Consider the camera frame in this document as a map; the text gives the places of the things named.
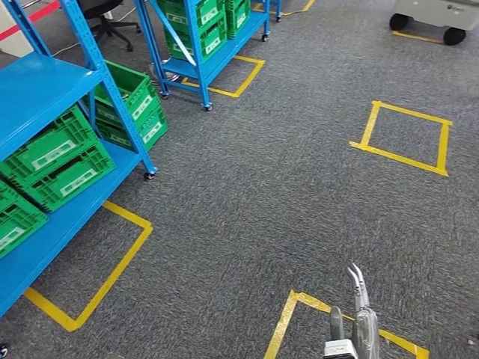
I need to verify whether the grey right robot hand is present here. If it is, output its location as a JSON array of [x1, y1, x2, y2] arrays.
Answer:
[[329, 263, 381, 359]]

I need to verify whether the blue metal shelf rack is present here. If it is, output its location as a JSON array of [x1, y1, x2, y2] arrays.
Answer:
[[134, 0, 271, 111], [0, 0, 159, 318]]

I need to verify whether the grey wheeled cart robot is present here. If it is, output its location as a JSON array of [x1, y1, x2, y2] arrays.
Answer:
[[388, 0, 479, 46]]

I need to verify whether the chrome stanchion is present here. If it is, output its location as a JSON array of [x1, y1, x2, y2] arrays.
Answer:
[[149, 61, 181, 84]]

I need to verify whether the black office chair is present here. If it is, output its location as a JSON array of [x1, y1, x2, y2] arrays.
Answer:
[[80, 0, 142, 53]]

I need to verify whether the red barrier belt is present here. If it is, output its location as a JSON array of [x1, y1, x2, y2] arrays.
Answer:
[[0, 0, 61, 43]]

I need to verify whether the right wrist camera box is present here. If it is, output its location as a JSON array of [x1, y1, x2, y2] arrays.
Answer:
[[323, 339, 360, 359]]

